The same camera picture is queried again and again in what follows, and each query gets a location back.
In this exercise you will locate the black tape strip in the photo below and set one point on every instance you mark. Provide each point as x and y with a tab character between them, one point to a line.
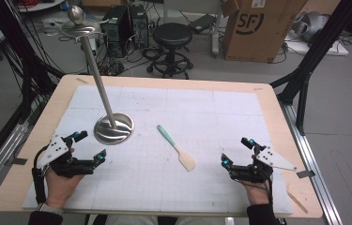
305	174
17	161

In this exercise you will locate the black round stool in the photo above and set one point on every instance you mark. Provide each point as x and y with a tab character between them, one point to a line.
172	35

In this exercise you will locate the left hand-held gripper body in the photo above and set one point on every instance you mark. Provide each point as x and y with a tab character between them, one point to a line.
58	150

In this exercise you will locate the grey plastic cover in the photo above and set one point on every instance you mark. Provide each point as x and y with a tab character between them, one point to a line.
311	25

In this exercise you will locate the black metal frame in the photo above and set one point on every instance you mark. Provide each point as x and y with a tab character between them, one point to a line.
23	56
317	47

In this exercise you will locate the white gridded mat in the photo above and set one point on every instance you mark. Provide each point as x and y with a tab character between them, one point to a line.
164	187

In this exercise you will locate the silver wristwatch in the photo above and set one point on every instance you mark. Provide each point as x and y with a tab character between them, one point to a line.
50	208

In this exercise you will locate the thin wooden stick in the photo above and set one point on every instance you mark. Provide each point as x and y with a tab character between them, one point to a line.
297	202

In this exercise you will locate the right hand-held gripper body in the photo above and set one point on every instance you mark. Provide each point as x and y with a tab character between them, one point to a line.
270	157

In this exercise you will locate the black flat laptop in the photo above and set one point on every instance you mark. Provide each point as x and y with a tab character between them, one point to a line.
202	23

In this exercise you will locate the white floor board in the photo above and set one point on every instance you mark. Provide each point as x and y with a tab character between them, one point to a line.
317	48

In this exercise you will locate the steel stand with ball top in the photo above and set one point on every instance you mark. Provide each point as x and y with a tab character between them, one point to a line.
114	128

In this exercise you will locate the person's left hand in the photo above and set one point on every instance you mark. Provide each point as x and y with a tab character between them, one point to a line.
58	189

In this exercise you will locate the large cardboard box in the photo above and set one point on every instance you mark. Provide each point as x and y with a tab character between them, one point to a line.
258	43

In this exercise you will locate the white round table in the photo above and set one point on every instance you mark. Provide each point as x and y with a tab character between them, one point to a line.
39	5

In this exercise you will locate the person's right hand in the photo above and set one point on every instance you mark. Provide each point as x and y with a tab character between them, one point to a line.
259	193

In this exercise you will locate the black computer tower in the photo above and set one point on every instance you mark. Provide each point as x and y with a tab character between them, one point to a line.
140	26
117	31

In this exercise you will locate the tan tape strip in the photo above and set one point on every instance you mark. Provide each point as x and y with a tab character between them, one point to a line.
81	80

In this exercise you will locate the white stand leg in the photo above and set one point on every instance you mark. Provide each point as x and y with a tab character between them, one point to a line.
216	37

